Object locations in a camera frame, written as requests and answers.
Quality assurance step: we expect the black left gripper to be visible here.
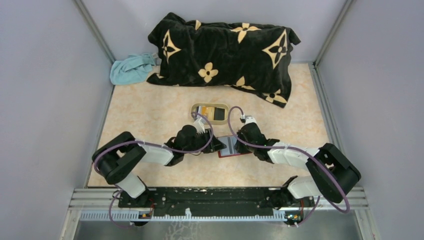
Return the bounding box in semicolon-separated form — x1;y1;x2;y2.
183;128;227;154

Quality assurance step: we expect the red leather card holder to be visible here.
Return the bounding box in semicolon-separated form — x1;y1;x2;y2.
217;135;251;159

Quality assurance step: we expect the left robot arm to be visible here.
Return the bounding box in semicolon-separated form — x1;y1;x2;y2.
92;125;227;207

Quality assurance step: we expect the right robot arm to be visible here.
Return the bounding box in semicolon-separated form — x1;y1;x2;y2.
234;122;362;206

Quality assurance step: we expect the beige oval tray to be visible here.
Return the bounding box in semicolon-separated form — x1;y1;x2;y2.
190;103;230;125

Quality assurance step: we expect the black cream patterned blanket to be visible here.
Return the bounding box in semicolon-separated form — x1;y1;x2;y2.
147;12;301;108

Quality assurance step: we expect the light blue cloth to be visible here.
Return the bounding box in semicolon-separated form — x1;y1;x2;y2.
109;53;160;86

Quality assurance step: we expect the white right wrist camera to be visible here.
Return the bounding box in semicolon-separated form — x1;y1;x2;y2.
243;115;257;126

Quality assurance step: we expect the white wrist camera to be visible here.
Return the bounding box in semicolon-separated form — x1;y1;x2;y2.
243;115;257;126
192;118;206;134

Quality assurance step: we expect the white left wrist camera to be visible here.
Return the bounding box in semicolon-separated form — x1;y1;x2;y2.
192;118;206;134

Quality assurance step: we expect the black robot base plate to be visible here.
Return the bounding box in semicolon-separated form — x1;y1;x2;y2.
118;187;315;217

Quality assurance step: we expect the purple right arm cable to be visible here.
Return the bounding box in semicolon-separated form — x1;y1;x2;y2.
227;106;351;228

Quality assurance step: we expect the aluminium frame rail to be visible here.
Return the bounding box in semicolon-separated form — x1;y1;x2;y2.
67;187;369;222

